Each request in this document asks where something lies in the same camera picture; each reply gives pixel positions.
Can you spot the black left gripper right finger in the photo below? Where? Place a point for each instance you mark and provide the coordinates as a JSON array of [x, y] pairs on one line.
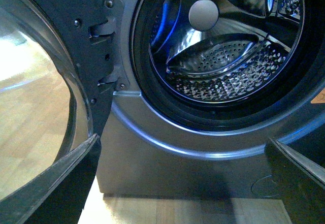
[[299, 180]]

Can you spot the orange warning sticker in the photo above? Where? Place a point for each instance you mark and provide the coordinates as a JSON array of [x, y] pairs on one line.
[[320, 98]]

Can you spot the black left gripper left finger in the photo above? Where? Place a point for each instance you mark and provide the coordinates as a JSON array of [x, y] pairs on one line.
[[58, 194]]

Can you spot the grey front-load washing machine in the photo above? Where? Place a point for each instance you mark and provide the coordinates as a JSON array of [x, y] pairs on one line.
[[201, 86]]

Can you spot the washing machine glass door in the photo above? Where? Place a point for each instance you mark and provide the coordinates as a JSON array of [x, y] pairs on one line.
[[53, 55]]

